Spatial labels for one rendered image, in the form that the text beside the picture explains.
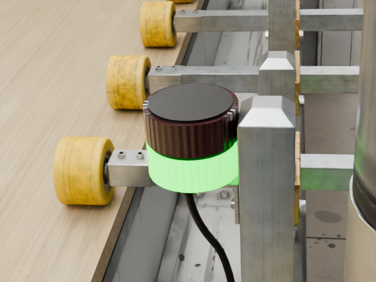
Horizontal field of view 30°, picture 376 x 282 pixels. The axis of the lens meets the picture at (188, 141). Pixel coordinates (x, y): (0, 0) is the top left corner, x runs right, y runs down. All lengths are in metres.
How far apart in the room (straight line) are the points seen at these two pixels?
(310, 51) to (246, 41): 1.26
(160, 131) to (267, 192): 0.08
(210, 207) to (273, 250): 0.85
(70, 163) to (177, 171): 0.38
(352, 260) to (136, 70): 0.78
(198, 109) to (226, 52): 1.56
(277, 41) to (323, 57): 2.24
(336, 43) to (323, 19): 1.92
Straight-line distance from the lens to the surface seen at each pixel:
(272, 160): 0.43
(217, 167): 0.43
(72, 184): 0.80
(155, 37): 1.24
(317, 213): 2.38
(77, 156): 0.80
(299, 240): 1.10
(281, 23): 0.93
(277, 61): 0.68
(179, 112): 0.42
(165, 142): 0.42
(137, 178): 0.80
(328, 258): 2.20
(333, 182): 0.79
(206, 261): 1.19
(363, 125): 0.23
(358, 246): 0.25
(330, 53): 3.17
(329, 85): 1.01
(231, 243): 1.22
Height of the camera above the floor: 1.37
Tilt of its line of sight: 29 degrees down
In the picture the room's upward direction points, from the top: 4 degrees counter-clockwise
